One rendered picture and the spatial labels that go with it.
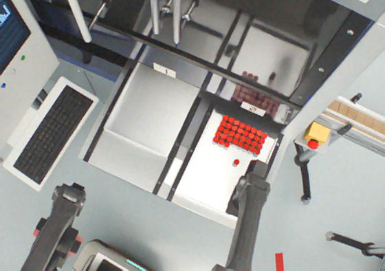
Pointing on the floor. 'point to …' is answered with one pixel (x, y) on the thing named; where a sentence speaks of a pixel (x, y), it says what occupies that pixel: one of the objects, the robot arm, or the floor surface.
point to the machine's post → (340, 77)
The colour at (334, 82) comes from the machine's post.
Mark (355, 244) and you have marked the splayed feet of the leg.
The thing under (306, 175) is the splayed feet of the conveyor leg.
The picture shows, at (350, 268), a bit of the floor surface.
